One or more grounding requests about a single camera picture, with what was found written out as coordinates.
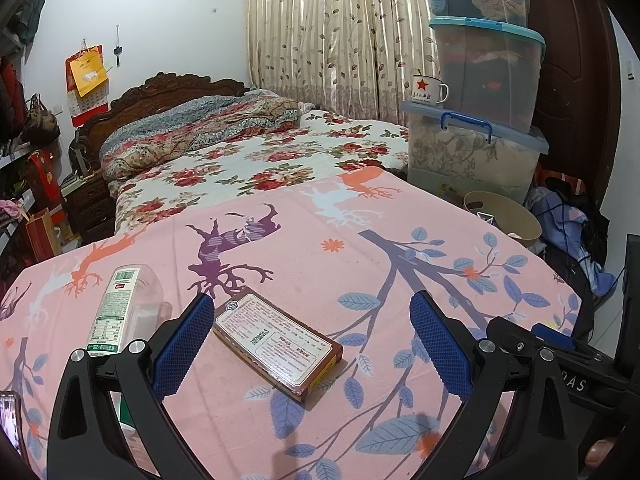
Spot brown box white label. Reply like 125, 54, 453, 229
212, 287, 345, 404

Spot pile of blue dark clothes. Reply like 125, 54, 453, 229
525, 170, 619, 297

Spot yellow paper bag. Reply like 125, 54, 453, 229
68, 49, 110, 97

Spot clear storage box blue handle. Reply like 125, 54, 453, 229
400, 101, 550, 207

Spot brown handbag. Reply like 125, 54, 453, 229
22, 93, 61, 144

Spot dark wooden nightstand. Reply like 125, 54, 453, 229
62, 170, 119, 247

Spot smartphone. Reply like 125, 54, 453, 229
0, 392, 24, 457

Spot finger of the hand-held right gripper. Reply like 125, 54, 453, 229
486, 315, 576, 362

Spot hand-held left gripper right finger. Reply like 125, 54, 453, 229
409, 290, 596, 480

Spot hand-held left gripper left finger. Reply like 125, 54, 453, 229
46, 292, 216, 480

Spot clear plastic bottle green label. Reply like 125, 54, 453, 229
86, 265, 169, 362

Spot dark brown door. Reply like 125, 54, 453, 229
520, 0, 619, 202

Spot red paper bag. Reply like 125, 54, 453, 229
22, 207, 61, 264

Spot pink printed sheet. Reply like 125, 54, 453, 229
0, 165, 584, 480

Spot carved wooden headboard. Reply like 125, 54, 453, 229
75, 71, 251, 162

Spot person's right hand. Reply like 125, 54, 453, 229
582, 437, 626, 469

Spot red wall calendar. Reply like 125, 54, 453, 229
65, 45, 110, 129

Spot patterned floral quilt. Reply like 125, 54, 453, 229
99, 91, 314, 182

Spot beige leaf print curtain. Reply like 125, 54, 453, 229
244, 0, 442, 127

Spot red gift bag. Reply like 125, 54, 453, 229
27, 150, 64, 212

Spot clear storage box dark clothes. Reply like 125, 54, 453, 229
430, 16, 546, 134

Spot beige round bin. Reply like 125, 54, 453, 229
462, 191, 543, 249

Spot white enamel mug red star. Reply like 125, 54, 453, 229
411, 74, 450, 106

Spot white red floral bedsheet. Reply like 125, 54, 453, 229
114, 110, 411, 237

